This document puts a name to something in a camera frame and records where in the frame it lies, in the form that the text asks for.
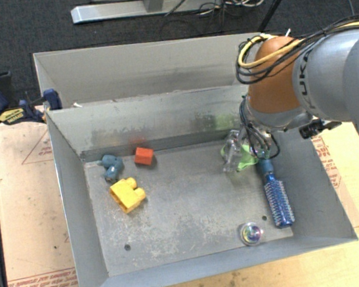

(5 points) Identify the shiny iridescent round top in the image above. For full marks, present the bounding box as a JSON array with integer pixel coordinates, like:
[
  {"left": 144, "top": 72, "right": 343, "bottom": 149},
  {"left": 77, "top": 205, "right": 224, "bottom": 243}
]
[{"left": 237, "top": 219, "right": 267, "bottom": 249}]

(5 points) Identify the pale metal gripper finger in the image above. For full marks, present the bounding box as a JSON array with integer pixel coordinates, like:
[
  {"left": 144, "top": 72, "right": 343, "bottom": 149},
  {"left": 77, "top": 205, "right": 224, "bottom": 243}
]
[
  {"left": 219, "top": 146, "right": 244, "bottom": 175},
  {"left": 227, "top": 127, "right": 250, "bottom": 157}
]

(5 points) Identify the yellow toy brick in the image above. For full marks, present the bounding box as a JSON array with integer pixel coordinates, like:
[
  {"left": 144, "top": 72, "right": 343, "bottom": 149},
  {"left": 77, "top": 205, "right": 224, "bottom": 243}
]
[{"left": 107, "top": 175, "right": 149, "bottom": 217}]

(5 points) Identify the blue round hairbrush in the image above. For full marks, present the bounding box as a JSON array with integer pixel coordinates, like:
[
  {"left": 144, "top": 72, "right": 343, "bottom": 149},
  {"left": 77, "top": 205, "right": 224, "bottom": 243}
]
[{"left": 255, "top": 155, "right": 297, "bottom": 231}]

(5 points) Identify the blue-grey toy animal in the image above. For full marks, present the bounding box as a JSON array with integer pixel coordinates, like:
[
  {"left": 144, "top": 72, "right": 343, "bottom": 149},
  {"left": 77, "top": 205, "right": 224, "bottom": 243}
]
[{"left": 96, "top": 152, "right": 127, "bottom": 185}]

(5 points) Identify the red-orange toy block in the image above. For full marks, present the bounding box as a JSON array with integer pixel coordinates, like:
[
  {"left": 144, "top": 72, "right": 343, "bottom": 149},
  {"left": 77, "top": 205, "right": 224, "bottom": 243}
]
[{"left": 132, "top": 144, "right": 158, "bottom": 169}]

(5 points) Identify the grey metal bin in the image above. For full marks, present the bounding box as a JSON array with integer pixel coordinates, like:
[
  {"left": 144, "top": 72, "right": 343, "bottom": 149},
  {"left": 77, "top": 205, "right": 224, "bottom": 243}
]
[{"left": 33, "top": 11, "right": 359, "bottom": 287}]

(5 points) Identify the light green cloth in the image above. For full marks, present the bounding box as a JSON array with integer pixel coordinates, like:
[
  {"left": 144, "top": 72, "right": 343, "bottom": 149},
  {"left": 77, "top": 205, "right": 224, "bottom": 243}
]
[{"left": 219, "top": 138, "right": 261, "bottom": 173}]

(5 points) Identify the brown cardboard board red print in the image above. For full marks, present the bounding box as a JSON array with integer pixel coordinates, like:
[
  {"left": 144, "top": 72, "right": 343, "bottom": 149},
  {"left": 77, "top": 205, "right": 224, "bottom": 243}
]
[{"left": 0, "top": 62, "right": 359, "bottom": 287}]

